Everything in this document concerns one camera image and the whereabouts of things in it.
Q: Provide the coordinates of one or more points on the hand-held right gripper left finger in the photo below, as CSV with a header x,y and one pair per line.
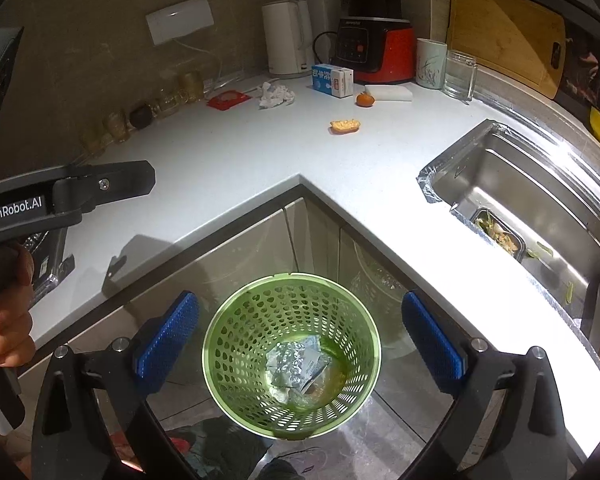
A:
x,y
167,340

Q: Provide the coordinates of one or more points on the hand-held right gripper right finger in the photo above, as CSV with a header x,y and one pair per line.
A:
x,y
432,340

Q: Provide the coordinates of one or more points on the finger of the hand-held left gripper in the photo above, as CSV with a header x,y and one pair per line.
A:
x,y
125,177

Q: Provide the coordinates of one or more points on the green perforated plastic basket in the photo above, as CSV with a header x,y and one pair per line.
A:
x,y
230,340

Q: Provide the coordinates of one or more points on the silver blister pack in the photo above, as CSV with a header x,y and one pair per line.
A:
x,y
290,365

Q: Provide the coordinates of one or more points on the red snack packet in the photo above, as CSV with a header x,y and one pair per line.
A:
x,y
227,100

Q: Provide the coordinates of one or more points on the white tissue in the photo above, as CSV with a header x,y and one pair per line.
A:
x,y
275,95

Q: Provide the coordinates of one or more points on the yellow corn piece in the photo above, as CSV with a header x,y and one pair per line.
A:
x,y
346,126

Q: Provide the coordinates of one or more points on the blue and white milk carton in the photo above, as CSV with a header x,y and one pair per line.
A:
x,y
330,80

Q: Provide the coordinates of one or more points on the small orange tangerine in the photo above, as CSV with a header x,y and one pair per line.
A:
x,y
365,100

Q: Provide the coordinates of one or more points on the white sponge block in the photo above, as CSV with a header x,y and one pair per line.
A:
x,y
390,92

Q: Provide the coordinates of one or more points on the person's left hand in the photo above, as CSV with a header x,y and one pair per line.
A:
x,y
7,325

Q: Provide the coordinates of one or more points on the dark round cup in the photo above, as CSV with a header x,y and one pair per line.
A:
x,y
141,116

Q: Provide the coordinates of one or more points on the black cooktop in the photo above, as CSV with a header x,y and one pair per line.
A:
x,y
47,265

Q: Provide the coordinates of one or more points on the metal food container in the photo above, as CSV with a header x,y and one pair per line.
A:
x,y
500,237

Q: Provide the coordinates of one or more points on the black range hood panel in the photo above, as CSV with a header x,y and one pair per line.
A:
x,y
0,80

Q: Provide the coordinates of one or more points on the glossy grey base cabinet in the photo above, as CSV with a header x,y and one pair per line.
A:
x,y
260,240

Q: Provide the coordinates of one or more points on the green vegetable scrap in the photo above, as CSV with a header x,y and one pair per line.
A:
x,y
537,250
570,292

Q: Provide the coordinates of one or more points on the stainless steel sink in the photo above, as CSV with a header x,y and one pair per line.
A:
x,y
530,185

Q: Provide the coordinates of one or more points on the white electric kettle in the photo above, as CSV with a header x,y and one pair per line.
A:
x,y
285,40

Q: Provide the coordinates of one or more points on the clear glass mug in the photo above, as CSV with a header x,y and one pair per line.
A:
x,y
457,77

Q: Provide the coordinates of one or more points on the white ceramic cup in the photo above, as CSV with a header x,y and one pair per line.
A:
x,y
430,65

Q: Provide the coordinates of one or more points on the red and black blender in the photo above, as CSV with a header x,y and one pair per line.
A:
x,y
380,55

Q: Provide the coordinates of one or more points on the wooden cutting board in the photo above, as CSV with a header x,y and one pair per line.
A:
x,y
505,35

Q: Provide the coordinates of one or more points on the white wall socket cover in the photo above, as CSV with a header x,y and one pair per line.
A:
x,y
180,20

